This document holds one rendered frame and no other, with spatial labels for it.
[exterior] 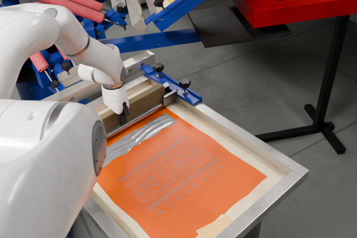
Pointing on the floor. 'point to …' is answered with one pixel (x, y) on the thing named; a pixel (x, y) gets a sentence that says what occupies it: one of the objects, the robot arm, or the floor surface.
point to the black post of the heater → (317, 117)
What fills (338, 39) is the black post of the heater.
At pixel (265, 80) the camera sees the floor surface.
